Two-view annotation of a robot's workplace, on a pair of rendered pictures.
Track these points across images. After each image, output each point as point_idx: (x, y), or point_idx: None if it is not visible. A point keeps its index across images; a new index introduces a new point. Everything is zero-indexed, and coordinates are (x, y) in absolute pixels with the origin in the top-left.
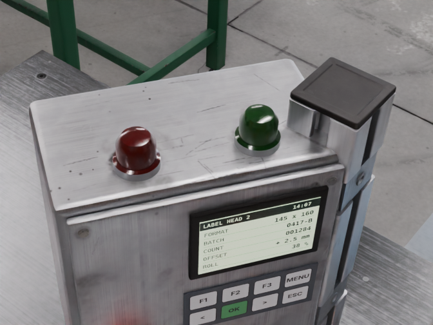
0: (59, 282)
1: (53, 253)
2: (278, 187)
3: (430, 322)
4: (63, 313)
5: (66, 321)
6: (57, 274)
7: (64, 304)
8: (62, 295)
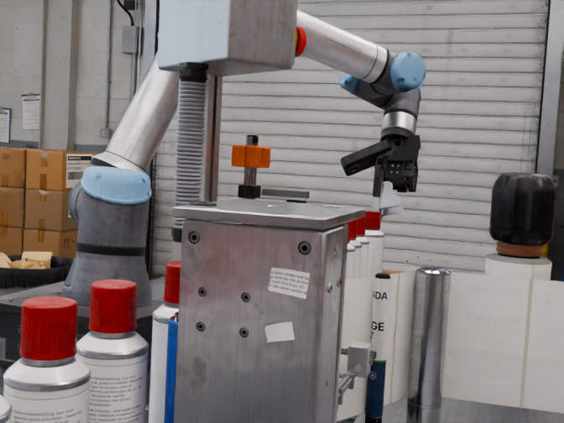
0: (262, 3)
1: (242, 2)
2: None
3: (7, 305)
4: (244, 57)
5: (259, 44)
6: (246, 16)
7: (279, 1)
8: (266, 11)
